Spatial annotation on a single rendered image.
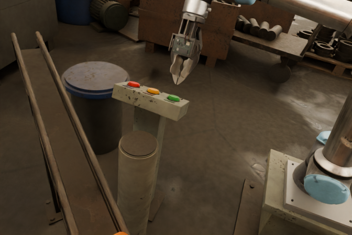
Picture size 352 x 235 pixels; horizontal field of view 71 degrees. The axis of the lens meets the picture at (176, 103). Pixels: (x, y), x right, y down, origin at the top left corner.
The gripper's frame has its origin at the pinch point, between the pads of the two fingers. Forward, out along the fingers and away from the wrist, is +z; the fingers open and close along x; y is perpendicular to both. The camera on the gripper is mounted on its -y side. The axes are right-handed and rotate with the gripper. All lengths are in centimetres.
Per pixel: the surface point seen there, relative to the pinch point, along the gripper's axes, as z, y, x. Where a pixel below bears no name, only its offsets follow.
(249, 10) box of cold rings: -75, -309, -7
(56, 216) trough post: 71, 2, -34
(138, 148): 20.4, 14.8, -2.3
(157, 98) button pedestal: 6.6, 5.1, -3.7
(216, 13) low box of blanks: -41, -155, -23
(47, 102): 9.7, 30.8, -21.5
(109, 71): 13, -34, -45
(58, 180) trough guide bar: 12.9, 48.1, -1.9
